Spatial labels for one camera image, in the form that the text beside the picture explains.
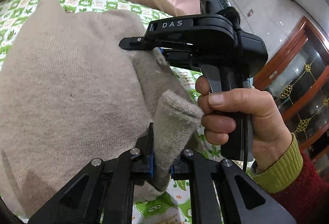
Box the beige knit sweater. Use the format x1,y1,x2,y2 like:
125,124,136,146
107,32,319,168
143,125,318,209
1,0,202,218

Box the person's right hand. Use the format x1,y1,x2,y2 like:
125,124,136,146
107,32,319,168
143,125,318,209
195,76,292,173

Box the red sleeve with yellow cuff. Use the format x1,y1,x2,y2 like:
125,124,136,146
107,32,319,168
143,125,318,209
250,136,328,223

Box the green white patterned bed sheet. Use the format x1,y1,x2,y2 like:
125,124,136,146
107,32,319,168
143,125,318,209
0,0,256,224

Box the wooden glass-door cabinet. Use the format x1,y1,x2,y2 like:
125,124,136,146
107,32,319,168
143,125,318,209
254,16,328,173

